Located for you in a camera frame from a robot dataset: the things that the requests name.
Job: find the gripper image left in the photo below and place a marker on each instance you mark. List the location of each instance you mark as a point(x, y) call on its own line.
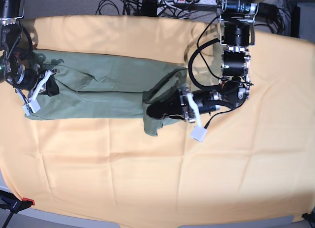
point(35, 81)

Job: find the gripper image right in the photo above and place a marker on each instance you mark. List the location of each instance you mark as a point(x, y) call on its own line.
point(179, 108)

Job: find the green T-shirt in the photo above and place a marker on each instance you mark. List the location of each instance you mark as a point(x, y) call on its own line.
point(107, 86)

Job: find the yellow table cloth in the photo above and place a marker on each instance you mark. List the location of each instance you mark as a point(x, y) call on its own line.
point(255, 163)

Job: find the white power strip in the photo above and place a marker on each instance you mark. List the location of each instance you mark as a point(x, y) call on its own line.
point(197, 2)

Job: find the black power adapter brick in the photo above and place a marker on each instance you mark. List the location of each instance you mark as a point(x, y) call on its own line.
point(268, 11)

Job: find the black box far right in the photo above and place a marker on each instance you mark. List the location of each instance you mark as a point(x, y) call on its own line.
point(295, 21)

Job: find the black clamp right corner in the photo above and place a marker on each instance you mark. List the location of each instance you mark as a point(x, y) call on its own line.
point(309, 217)

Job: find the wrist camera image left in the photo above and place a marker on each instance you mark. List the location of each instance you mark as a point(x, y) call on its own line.
point(31, 107)

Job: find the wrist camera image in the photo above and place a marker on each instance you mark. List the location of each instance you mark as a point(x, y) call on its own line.
point(31, 107)
point(198, 133)

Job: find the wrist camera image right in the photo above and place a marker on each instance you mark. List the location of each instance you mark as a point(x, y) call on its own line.
point(198, 133)

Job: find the black stand post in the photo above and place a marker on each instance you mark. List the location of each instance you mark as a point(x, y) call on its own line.
point(146, 8)

